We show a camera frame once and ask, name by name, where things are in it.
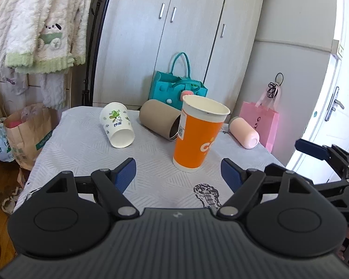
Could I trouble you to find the teal felt handbag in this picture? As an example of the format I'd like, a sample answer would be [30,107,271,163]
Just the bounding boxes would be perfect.
[149,52,208,111]

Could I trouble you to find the black wire charm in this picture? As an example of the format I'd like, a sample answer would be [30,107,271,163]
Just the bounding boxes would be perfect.
[266,74,284,99]

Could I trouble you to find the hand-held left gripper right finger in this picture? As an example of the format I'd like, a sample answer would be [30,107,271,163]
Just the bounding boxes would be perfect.
[218,157,312,220]

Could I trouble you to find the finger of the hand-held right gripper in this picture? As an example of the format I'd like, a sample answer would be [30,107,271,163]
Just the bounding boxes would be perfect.
[263,164,349,194]
[295,139,349,181]

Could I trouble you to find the silver door handle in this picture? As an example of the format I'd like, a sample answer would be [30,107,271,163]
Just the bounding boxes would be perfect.
[325,86,345,122]

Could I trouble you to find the pink cup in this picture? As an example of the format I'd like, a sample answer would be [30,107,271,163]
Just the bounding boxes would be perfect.
[228,116,260,149]

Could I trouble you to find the grey patterned tablecloth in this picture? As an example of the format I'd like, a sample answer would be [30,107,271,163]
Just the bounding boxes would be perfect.
[13,106,285,213]

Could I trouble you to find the black stand pole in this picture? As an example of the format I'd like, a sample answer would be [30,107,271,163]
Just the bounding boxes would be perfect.
[81,0,117,108]

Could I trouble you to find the pink paper bag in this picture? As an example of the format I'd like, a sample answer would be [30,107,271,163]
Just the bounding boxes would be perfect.
[239,89,280,153]

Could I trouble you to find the brown paper cup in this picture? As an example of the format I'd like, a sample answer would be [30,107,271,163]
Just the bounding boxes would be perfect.
[139,99,182,142]

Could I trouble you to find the brown paper bag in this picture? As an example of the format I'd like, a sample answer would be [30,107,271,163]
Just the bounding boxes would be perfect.
[3,103,60,171]

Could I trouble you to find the white door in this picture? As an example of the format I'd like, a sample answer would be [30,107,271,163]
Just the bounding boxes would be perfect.
[284,0,349,169]

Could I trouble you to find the white fuzzy pajama top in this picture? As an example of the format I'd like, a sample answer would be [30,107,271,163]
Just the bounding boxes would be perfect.
[4,0,94,74]

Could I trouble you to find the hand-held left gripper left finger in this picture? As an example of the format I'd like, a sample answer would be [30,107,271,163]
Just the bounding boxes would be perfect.
[46,157,141,221]

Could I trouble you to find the orange paper cup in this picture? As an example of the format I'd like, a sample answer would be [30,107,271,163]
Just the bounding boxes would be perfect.
[173,94,231,173]

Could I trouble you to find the white cup with green print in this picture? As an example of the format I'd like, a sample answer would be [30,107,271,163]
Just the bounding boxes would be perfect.
[99,102,135,148]

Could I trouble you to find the grey wardrobe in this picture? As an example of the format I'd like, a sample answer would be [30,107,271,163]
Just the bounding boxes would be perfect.
[92,0,338,132]

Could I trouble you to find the white fuzzy pajama pants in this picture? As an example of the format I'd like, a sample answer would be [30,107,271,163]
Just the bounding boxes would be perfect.
[27,64,70,110]

